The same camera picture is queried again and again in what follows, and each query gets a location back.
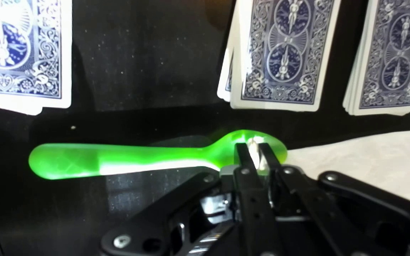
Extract green plastic spoon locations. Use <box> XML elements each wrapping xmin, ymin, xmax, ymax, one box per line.
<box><xmin>27</xmin><ymin>127</ymin><xmax>289</xmax><ymax>182</ymax></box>

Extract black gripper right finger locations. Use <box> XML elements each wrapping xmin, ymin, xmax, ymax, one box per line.
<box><xmin>259</xmin><ymin>142</ymin><xmax>410</xmax><ymax>256</ymax></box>

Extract blue playing card stack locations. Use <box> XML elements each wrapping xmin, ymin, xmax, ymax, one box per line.
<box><xmin>0</xmin><ymin>0</ymin><xmax>74</xmax><ymax>116</ymax></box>
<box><xmin>216</xmin><ymin>0</ymin><xmax>343</xmax><ymax>113</ymax></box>
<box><xmin>341</xmin><ymin>0</ymin><xmax>410</xmax><ymax>118</ymax></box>

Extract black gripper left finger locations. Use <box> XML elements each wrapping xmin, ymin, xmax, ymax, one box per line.
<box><xmin>101</xmin><ymin>140</ymin><xmax>283</xmax><ymax>256</ymax></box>

